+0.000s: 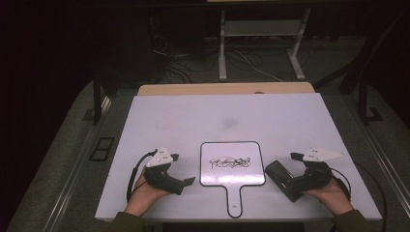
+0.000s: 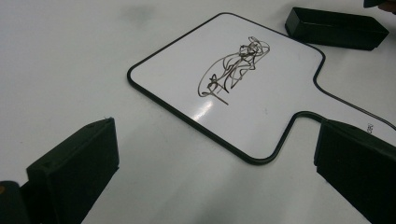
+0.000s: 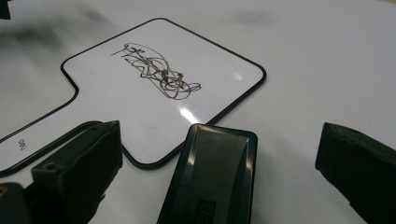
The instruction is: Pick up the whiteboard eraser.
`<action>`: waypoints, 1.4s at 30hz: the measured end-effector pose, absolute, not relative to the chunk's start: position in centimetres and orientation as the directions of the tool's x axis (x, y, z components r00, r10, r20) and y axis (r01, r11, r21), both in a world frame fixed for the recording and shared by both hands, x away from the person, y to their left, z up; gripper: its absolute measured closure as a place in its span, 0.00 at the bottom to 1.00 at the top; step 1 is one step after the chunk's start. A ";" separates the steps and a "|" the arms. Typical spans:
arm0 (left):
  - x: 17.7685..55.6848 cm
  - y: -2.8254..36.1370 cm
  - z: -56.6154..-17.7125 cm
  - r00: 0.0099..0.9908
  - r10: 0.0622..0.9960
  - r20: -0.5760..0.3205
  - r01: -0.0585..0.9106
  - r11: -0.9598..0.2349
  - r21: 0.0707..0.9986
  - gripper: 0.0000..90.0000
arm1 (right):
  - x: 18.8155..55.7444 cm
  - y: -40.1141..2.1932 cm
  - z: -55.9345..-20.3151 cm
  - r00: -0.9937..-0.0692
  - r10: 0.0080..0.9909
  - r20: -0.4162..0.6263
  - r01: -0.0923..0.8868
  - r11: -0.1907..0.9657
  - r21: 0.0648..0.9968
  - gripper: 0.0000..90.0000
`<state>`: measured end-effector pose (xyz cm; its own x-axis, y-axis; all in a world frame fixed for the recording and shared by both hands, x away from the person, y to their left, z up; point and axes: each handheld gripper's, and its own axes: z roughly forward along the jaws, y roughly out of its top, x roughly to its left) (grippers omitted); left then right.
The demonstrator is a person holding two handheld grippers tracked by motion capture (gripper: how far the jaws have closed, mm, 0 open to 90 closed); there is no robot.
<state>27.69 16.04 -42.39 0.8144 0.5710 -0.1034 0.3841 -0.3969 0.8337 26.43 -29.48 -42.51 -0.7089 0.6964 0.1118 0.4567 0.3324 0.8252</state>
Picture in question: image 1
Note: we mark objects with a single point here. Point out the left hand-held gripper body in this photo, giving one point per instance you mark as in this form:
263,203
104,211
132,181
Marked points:
160,158

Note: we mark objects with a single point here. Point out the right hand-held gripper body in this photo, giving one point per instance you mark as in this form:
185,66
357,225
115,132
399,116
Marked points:
317,175

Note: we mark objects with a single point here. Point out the black whiteboard eraser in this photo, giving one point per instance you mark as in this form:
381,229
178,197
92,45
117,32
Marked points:
279,176

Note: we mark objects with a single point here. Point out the person's right hand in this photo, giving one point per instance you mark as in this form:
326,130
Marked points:
332,196

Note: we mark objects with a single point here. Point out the person's left hand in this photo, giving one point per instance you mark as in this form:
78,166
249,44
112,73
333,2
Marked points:
145,196

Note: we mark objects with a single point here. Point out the large white board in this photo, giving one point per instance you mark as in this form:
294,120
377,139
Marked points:
225,109

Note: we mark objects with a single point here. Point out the wooden table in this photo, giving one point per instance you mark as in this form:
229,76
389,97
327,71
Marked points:
225,88

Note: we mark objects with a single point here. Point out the black metal stand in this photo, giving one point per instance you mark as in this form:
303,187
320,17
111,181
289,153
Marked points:
363,96
96,96

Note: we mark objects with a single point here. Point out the white metal stand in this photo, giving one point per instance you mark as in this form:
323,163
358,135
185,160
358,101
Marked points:
262,28

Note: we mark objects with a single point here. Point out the black floor socket frame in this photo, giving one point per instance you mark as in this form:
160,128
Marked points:
102,149

